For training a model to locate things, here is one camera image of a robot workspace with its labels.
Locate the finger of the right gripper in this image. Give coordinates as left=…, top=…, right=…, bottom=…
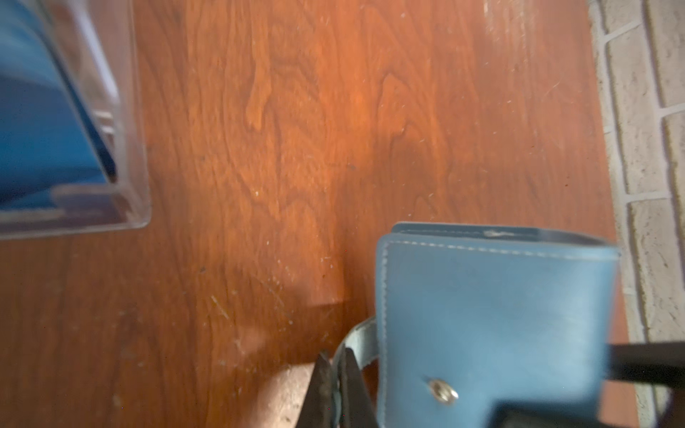
left=607, top=342, right=685, bottom=388

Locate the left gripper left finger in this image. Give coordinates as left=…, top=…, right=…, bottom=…
left=295, top=349, right=377, bottom=428

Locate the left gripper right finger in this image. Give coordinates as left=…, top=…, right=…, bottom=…
left=489, top=401, right=610, bottom=428

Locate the blue leather card holder wallet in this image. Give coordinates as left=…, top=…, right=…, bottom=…
left=341, top=222, right=618, bottom=427

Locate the clear acrylic card organizer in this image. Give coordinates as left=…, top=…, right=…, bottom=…
left=1, top=1, right=152, bottom=240

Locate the teal blue cards stack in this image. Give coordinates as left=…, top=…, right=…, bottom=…
left=1, top=1, right=116, bottom=210

